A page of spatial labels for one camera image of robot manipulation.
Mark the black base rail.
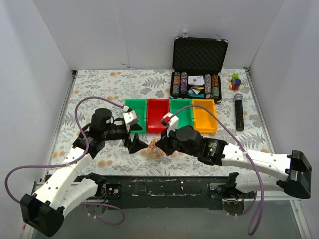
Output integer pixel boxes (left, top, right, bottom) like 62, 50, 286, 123
77, 175, 250, 211

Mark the green plastic bin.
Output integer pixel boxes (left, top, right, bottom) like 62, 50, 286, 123
124, 99, 148, 134
169, 99, 194, 129

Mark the black microphone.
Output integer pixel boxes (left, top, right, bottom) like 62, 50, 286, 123
233, 94, 244, 131

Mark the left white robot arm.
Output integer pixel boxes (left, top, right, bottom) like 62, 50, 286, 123
19, 108, 147, 237

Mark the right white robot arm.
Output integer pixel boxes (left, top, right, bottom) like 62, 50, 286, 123
156, 126, 312, 199

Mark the red plastic bin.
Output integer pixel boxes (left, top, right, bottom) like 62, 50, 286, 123
147, 99, 169, 133

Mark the yellow plastic bin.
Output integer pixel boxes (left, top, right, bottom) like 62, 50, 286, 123
192, 99, 218, 134

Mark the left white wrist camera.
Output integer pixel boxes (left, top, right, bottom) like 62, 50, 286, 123
123, 105, 139, 126

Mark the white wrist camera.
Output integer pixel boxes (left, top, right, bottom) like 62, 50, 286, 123
161, 113, 179, 137
123, 105, 139, 126

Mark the left green plastic bin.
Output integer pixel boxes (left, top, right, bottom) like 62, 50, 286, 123
124, 99, 148, 134

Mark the orange cable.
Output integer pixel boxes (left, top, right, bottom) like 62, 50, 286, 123
148, 141, 162, 155

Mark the colourful toy block car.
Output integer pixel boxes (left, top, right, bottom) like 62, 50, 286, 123
229, 73, 241, 91

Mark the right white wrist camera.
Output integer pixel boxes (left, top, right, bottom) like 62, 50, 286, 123
161, 113, 179, 137

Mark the yellow cable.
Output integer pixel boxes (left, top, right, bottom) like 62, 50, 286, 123
145, 138, 165, 159

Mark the black poker chip case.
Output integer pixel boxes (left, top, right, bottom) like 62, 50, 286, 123
169, 37, 229, 104

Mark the right green plastic bin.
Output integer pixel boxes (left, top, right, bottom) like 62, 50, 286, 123
169, 99, 194, 129

